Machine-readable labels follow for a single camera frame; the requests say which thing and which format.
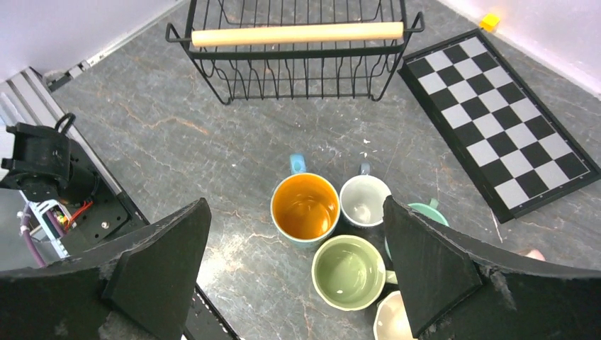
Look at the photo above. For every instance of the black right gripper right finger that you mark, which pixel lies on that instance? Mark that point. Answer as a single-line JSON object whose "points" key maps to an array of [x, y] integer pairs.
{"points": [[457, 287]]}

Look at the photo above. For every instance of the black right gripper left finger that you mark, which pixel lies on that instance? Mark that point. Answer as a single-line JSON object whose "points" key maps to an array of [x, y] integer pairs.
{"points": [[63, 301]]}

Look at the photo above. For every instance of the glossy black mug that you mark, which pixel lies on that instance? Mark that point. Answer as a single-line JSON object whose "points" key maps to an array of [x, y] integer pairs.
{"points": [[391, 320]]}

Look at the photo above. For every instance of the small green teacup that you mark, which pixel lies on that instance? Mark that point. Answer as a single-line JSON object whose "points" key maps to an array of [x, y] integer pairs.
{"points": [[426, 210]]}

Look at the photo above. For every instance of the pink iridescent mug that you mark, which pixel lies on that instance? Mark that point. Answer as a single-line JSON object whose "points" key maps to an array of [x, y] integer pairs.
{"points": [[533, 254]]}

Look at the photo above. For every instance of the light green mug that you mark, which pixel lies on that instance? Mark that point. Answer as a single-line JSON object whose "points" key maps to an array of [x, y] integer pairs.
{"points": [[349, 274]]}

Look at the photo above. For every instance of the grey blue mug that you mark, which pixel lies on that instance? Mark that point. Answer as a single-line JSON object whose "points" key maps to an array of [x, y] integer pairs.
{"points": [[362, 198]]}

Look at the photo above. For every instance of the blue bottomed mug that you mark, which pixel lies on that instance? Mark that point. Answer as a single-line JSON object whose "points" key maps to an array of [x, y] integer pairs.
{"points": [[305, 206]]}

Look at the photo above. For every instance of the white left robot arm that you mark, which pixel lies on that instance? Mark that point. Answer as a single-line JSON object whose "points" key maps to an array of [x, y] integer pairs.
{"points": [[38, 161]]}

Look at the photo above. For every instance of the black white chessboard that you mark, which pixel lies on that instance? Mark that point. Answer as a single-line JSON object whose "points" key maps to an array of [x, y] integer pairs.
{"points": [[512, 147]]}

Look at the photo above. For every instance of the small yellow cube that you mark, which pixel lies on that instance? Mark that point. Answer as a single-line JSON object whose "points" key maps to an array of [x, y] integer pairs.
{"points": [[489, 22]]}

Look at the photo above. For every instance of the aluminium rail frame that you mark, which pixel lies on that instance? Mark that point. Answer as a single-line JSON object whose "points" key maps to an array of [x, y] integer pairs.
{"points": [[47, 108]]}

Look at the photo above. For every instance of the black wire dish rack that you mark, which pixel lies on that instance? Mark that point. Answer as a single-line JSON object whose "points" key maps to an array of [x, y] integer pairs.
{"points": [[346, 68]]}

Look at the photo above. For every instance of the right wooden rack handle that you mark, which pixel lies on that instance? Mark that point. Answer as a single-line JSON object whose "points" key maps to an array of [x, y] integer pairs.
{"points": [[298, 34]]}

